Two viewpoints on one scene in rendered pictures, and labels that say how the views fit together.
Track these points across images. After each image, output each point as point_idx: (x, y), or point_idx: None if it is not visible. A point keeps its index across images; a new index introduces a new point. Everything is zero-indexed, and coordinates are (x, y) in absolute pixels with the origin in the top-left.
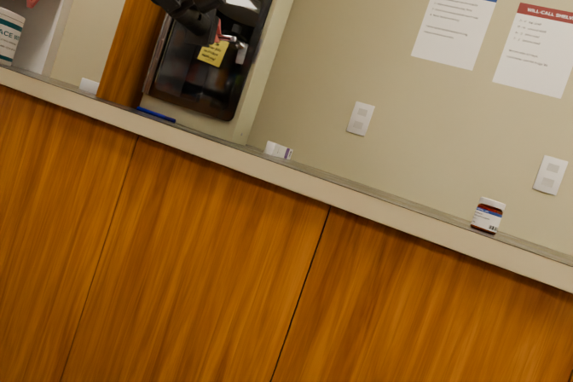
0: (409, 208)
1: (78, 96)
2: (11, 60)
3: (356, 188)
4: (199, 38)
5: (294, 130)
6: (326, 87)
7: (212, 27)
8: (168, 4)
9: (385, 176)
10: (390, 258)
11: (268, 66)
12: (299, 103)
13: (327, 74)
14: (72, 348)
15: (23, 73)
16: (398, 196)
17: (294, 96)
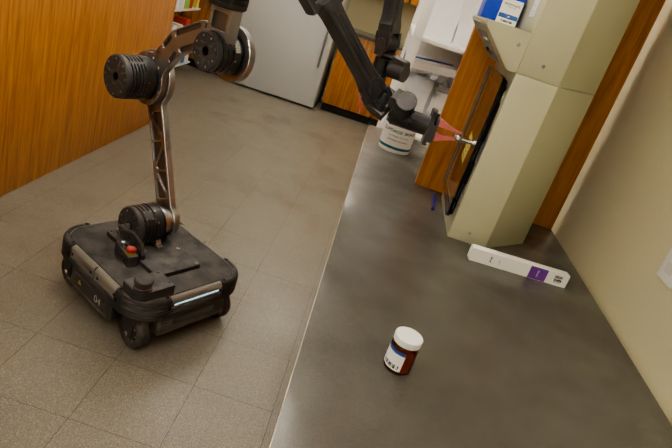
0: (336, 296)
1: (352, 177)
2: (403, 150)
3: (366, 279)
4: (422, 138)
5: (617, 258)
6: (663, 204)
7: (429, 128)
8: (376, 114)
9: (669, 363)
10: None
11: (511, 166)
12: (634, 223)
13: (671, 185)
14: None
15: (366, 160)
16: (652, 397)
17: (633, 212)
